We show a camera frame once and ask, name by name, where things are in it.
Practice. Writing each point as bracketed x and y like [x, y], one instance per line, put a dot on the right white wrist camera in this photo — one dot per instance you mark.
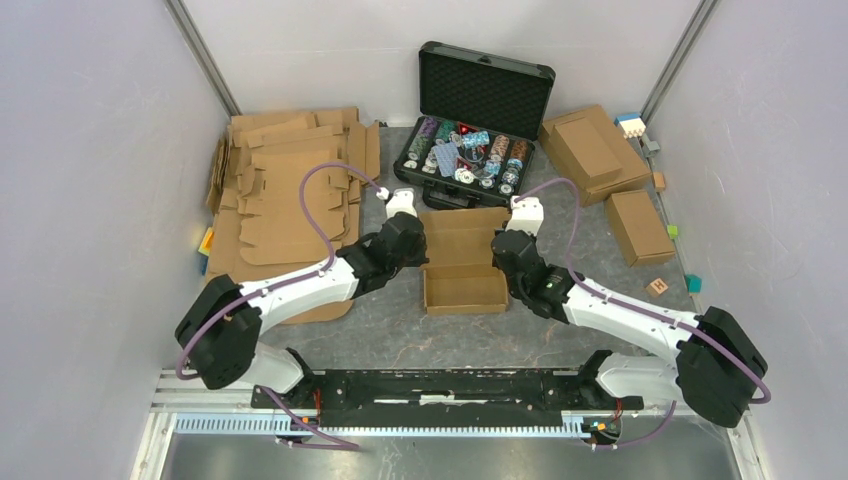
[527, 215]

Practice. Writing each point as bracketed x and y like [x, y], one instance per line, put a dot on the small wooden cube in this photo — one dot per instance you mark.
[659, 181]

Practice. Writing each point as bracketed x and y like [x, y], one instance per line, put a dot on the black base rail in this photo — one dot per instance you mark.
[524, 397]

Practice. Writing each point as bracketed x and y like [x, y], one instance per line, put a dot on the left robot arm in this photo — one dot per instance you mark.
[220, 334]

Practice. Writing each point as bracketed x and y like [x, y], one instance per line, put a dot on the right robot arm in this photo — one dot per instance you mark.
[706, 361]

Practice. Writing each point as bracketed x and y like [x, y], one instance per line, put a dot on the small folded cardboard box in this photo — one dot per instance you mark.
[638, 229]

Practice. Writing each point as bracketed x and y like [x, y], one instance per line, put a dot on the wooden letter H cube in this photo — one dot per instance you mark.
[657, 287]

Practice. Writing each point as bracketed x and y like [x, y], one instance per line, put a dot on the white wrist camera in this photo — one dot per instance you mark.
[398, 201]
[527, 215]

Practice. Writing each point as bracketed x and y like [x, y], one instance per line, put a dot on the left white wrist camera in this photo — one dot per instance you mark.
[398, 201]

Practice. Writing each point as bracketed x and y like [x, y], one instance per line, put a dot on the large folded cardboard box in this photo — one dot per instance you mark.
[635, 173]

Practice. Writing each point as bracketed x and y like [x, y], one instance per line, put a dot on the teal cube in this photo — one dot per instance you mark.
[693, 283]

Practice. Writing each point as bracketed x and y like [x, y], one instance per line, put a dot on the blue white toy block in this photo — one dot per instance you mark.
[630, 125]

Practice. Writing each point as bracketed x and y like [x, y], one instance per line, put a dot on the orange yellow block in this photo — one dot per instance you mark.
[204, 249]

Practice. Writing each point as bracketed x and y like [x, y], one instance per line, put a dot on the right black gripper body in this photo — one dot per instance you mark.
[527, 235]

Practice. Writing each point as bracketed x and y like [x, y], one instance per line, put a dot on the stack of flat cardboard blanks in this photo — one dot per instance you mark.
[286, 188]

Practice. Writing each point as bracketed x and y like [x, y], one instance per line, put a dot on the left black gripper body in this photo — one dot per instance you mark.
[414, 259]

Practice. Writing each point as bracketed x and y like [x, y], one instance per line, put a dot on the grey toy block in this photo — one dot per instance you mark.
[650, 148]

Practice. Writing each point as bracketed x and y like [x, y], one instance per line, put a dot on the black poker chip case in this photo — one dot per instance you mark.
[480, 117]

